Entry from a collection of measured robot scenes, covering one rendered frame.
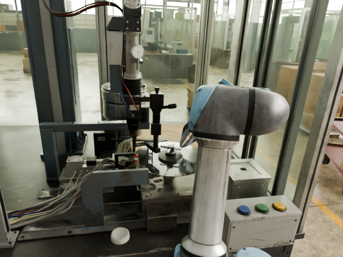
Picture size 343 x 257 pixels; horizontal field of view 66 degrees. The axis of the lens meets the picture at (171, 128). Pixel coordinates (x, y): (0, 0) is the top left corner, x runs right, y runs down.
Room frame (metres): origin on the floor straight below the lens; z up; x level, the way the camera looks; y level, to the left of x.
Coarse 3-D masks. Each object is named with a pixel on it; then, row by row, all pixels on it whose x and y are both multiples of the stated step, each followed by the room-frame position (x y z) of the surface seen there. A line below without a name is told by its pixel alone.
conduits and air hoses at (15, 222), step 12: (96, 168) 0.99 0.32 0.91; (108, 168) 1.01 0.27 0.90; (72, 192) 0.90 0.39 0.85; (36, 204) 0.90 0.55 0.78; (48, 204) 0.86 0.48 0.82; (60, 204) 0.85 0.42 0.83; (72, 204) 0.85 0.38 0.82; (12, 216) 0.83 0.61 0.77; (24, 216) 0.83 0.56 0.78; (36, 216) 0.83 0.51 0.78; (48, 216) 0.81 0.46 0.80; (12, 228) 0.79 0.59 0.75
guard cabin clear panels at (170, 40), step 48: (0, 0) 1.90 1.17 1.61; (144, 0) 2.10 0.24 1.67; (192, 0) 2.18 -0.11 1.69; (288, 0) 1.18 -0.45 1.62; (336, 0) 0.93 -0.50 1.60; (0, 48) 1.89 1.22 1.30; (96, 48) 2.03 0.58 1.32; (144, 48) 2.10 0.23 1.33; (192, 48) 2.18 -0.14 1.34; (288, 48) 1.12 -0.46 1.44; (0, 96) 1.88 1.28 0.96; (96, 96) 2.02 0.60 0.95; (192, 96) 2.19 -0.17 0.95; (288, 96) 1.06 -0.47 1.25; (240, 144) 1.39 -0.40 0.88; (288, 192) 0.93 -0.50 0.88
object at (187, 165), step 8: (160, 144) 1.19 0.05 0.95; (168, 144) 1.19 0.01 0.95; (176, 144) 1.20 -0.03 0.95; (136, 152) 1.09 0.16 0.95; (144, 152) 1.09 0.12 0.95; (184, 152) 1.11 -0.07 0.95; (192, 152) 1.11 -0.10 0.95; (136, 160) 1.01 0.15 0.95; (144, 160) 1.02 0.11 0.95; (152, 160) 1.02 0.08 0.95; (160, 160) 1.02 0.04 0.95; (184, 160) 1.03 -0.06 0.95; (192, 160) 1.04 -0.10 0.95; (152, 168) 0.95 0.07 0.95; (160, 168) 0.95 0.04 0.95; (168, 168) 0.96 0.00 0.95; (176, 168) 0.96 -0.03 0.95; (184, 168) 0.96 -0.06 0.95; (192, 168) 0.96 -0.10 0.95; (168, 176) 0.90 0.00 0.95; (176, 176) 0.90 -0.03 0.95
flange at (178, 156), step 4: (160, 152) 1.08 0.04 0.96; (164, 152) 1.08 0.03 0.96; (176, 152) 1.08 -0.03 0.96; (180, 152) 1.09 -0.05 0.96; (160, 156) 1.04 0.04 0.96; (164, 156) 1.04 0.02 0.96; (168, 156) 1.04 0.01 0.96; (172, 156) 1.04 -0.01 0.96; (176, 156) 1.05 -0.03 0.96; (180, 156) 1.05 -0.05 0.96; (164, 160) 1.01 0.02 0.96; (168, 160) 1.01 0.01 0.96; (172, 160) 1.01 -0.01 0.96; (176, 160) 1.01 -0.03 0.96; (180, 160) 1.03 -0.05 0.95
